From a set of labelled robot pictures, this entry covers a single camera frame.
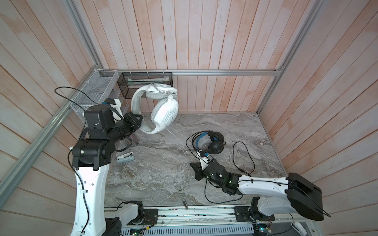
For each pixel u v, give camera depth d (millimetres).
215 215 751
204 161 687
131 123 491
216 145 923
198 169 713
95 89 793
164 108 444
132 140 974
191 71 955
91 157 349
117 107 504
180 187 822
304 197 420
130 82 884
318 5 682
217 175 582
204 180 690
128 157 931
